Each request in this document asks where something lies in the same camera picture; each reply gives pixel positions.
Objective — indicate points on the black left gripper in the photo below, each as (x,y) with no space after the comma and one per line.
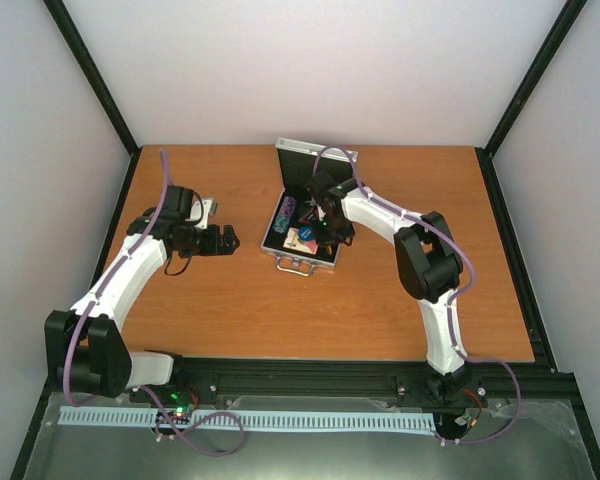
(213,247)

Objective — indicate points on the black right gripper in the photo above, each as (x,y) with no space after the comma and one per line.
(321,238)

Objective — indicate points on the aluminium poker case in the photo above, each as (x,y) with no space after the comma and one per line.
(297,159)

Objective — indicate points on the pink playing card deck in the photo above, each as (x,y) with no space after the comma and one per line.
(301,242)

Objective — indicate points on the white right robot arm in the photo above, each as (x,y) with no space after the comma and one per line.
(429,262)

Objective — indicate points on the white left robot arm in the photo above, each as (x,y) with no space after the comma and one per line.
(85,351)

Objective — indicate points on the purple poker chip stack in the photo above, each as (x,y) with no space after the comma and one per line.
(283,217)

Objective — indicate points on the black aluminium frame rail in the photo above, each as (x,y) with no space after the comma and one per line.
(401,383)

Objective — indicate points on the white cable duct strip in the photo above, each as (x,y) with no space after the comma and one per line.
(251,420)

